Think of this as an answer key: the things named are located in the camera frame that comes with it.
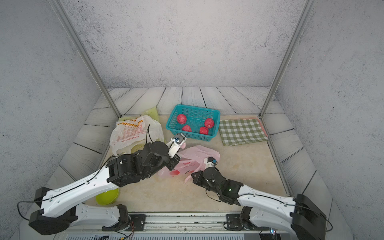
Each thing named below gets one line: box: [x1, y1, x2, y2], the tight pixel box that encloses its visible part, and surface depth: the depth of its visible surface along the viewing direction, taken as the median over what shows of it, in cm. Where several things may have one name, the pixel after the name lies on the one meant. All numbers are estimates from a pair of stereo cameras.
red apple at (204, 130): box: [199, 126, 209, 135], surface depth 106 cm
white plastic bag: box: [109, 115, 164, 156], surface depth 100 cm
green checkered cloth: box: [219, 118, 269, 146], surface depth 113 cm
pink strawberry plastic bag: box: [158, 145, 221, 183], surface depth 81 cm
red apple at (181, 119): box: [177, 114, 187, 125], surface depth 113 cm
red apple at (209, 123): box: [205, 118, 215, 129], surface depth 111 cm
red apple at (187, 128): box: [182, 125, 192, 132], surface depth 107 cm
